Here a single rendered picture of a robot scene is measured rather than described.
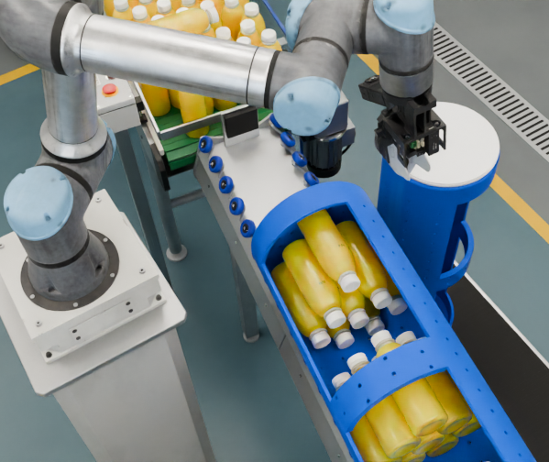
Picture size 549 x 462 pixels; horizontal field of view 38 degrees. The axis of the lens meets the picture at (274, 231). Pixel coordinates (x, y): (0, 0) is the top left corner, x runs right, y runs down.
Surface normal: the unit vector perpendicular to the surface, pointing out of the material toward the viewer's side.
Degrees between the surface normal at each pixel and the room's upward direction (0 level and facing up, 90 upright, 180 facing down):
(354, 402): 54
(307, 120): 89
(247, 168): 0
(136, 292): 90
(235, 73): 46
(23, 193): 6
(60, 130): 88
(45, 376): 0
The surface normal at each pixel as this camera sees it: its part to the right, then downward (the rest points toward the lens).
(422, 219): -0.33, 0.78
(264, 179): -0.04, -0.58
